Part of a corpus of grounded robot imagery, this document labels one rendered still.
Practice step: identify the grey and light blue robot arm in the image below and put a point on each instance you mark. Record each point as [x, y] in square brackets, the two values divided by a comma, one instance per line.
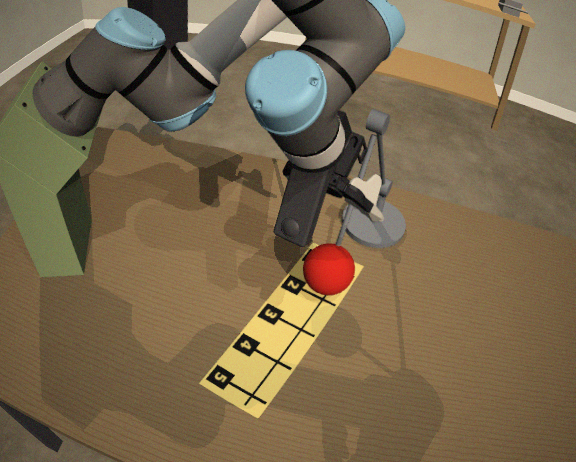
[294, 95]

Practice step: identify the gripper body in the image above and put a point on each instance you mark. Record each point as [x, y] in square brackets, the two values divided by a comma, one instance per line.
[343, 167]

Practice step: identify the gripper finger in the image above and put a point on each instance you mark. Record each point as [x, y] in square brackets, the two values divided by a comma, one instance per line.
[287, 169]
[364, 198]

